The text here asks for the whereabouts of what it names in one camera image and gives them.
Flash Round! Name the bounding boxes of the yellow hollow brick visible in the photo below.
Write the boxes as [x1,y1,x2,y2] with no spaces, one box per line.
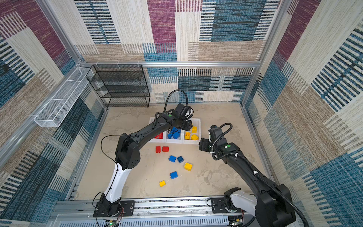
[185,132,191,140]

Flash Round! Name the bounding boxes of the blue large square brick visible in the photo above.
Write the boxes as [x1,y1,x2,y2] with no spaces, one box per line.
[171,127,181,140]

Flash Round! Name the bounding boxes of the blue long studded brick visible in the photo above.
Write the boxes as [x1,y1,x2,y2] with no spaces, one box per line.
[167,133,174,139]

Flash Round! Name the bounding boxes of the yellow studded brick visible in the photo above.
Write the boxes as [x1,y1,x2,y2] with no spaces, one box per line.
[184,163,192,171]

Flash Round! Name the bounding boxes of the dark blue hollow brick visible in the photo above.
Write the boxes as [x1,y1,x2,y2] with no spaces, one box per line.
[177,156,184,163]

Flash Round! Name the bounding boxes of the red long curved brick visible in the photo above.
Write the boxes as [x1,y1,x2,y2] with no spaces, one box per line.
[155,133,163,139]

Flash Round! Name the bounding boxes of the small yellow brick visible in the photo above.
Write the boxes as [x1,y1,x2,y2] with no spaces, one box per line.
[159,180,166,187]

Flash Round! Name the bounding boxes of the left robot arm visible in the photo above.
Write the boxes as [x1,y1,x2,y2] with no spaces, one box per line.
[93,89,193,218]

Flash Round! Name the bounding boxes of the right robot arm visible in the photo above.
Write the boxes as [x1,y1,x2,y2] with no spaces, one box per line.
[199,123,309,227]

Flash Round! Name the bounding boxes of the right white bin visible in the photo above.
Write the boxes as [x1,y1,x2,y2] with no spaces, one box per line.
[181,118,201,145]

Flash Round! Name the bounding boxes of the white bin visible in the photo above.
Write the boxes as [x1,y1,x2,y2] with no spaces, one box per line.
[181,118,201,145]
[166,128,182,144]
[149,117,166,143]

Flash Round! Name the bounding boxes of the middle white bin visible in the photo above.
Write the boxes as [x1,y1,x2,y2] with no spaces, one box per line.
[166,128,182,144]

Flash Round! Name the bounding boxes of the left white bin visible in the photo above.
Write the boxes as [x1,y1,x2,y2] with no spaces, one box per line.
[149,117,166,143]

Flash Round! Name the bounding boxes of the blue brick centre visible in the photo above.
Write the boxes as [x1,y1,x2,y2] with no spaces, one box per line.
[168,156,176,163]

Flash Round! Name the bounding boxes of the blue brick bottom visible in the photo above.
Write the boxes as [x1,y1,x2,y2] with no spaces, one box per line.
[170,171,178,179]

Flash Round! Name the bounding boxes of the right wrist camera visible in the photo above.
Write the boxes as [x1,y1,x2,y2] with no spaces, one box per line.
[209,125,223,141]

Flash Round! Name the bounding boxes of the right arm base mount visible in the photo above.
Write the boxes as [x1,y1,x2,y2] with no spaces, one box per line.
[206,197,249,214]

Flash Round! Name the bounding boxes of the black wire shelf rack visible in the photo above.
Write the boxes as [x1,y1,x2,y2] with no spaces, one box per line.
[86,64,150,108]

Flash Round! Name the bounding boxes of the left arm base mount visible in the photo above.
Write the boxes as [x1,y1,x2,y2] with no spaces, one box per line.
[93,200,135,218]

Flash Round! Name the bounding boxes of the white wire mesh basket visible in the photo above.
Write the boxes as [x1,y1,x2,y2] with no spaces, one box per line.
[34,67,89,128]

